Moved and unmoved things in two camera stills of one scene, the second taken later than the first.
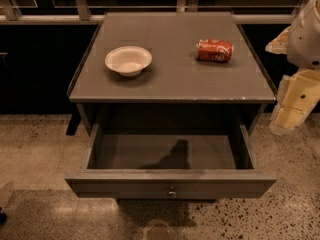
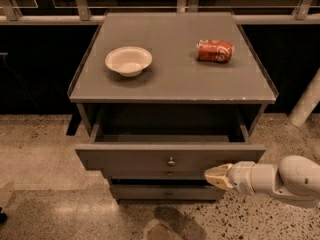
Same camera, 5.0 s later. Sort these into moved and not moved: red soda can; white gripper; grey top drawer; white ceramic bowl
Moved: grey top drawer; white gripper
Not moved: white ceramic bowl; red soda can
